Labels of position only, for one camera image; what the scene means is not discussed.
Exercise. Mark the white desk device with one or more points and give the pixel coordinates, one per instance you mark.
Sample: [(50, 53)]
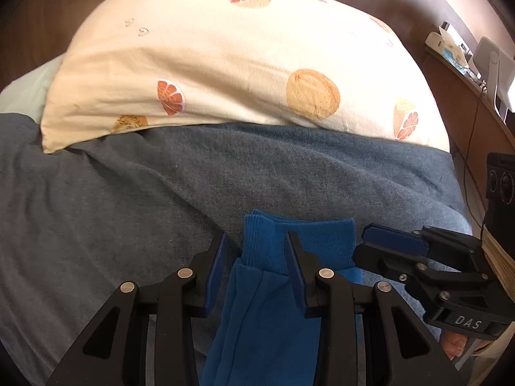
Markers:
[(497, 72)]

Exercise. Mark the grey-blue duvet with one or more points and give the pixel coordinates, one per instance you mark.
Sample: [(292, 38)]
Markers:
[(141, 193)]

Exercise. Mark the blue pants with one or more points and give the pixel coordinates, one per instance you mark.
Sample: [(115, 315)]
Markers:
[(261, 329)]

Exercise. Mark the wooden nightstand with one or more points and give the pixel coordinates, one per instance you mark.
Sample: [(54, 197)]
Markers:
[(466, 112)]

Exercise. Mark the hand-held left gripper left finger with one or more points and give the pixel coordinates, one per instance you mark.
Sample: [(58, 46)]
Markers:
[(215, 285)]

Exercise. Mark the person's right hand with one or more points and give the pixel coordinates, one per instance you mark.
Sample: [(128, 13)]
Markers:
[(454, 345)]

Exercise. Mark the light green pillow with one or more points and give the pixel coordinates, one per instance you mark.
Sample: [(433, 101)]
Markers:
[(28, 92)]

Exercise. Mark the white tissue packet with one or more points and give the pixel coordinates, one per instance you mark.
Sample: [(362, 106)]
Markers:
[(440, 40)]

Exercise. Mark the cream fruit-print pillow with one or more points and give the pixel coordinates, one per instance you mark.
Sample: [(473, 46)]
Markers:
[(221, 56)]

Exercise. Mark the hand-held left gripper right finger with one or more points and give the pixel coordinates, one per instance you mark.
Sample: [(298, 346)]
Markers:
[(295, 277)]

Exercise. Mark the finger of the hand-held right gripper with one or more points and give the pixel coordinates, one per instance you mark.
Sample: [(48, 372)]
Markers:
[(398, 239), (382, 263)]

